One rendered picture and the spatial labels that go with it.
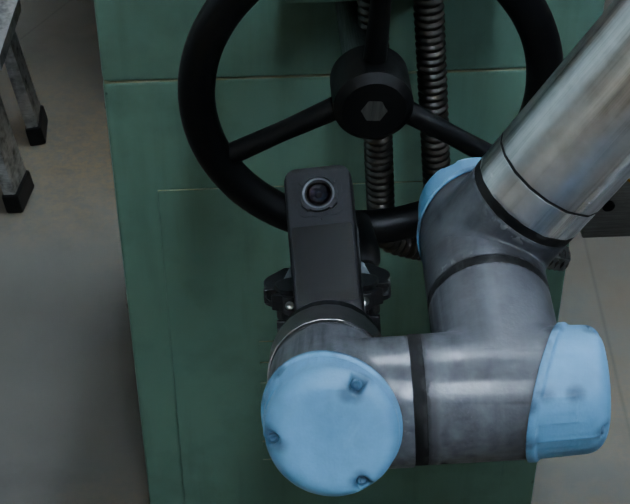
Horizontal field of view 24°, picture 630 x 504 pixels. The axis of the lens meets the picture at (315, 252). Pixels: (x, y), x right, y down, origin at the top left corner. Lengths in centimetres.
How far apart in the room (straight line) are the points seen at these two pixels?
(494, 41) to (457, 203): 42
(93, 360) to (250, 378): 56
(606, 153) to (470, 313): 12
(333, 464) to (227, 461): 84
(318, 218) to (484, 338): 19
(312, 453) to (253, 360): 73
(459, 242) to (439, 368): 11
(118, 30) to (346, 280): 41
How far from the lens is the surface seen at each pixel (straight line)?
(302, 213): 97
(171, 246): 141
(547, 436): 82
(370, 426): 78
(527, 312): 84
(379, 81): 107
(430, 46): 115
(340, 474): 79
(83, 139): 246
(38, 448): 195
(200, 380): 153
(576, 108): 84
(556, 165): 86
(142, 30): 127
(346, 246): 96
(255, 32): 127
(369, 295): 98
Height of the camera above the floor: 142
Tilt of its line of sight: 40 degrees down
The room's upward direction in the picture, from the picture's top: straight up
